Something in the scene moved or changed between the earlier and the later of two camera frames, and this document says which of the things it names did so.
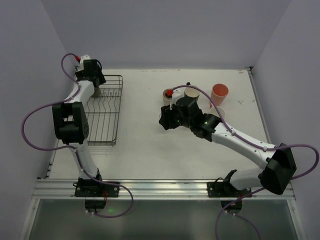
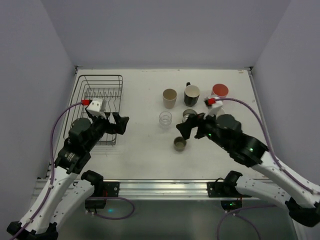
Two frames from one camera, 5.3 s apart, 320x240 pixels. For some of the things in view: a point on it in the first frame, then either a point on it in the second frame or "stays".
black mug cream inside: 191,92 stays
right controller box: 236,206 stays
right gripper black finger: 170,118 to 185,127
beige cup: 166,98 stays
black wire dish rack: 103,110 stays
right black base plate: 225,189 stays
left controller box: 92,203 stays
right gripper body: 167,118 to 198,124
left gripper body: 98,81 to 109,123
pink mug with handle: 213,111 stays
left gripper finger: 99,80 to 120,125
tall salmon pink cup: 219,92 stays
